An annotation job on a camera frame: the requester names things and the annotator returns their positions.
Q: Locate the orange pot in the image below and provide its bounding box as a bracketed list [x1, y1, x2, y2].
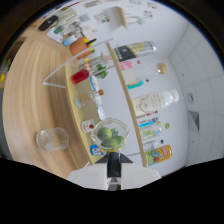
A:
[69, 36, 96, 60]

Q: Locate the yellow printed drink can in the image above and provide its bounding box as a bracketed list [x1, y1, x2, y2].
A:
[144, 143, 174, 167]

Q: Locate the glass jar with limes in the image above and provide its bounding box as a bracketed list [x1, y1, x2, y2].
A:
[90, 117, 131, 151]

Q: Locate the wooden wall shelf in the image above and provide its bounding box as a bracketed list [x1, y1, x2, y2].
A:
[106, 5, 130, 31]

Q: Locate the black pouch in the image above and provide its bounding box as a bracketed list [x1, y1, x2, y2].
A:
[37, 14, 60, 32]

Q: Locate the clear bottle with cork lid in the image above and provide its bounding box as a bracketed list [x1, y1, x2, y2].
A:
[127, 62, 169, 85]

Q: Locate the small teal bottle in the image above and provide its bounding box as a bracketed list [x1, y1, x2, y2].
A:
[126, 78, 150, 91]

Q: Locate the clear bottle with green label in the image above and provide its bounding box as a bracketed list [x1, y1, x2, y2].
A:
[139, 122, 171, 140]

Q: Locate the clear bottle with orange cap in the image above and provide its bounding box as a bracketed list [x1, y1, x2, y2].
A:
[74, 88, 105, 109]

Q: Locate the green potted plant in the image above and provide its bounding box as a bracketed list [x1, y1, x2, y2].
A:
[96, 64, 110, 80]

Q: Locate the small pink bottle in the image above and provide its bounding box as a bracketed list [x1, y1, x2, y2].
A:
[117, 59, 142, 72]

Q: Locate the white tray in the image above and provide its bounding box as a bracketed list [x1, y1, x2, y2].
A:
[46, 24, 68, 45]

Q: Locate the pale blue cup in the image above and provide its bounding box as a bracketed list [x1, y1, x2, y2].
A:
[62, 34, 79, 47]

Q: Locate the large white bottle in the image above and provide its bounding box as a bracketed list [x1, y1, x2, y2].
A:
[131, 88, 181, 117]

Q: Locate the clear glass tumbler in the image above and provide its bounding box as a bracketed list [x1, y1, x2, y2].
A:
[35, 126, 70, 152]

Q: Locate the two-tier wooden shelf rack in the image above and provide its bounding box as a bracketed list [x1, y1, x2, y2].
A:
[42, 37, 168, 168]

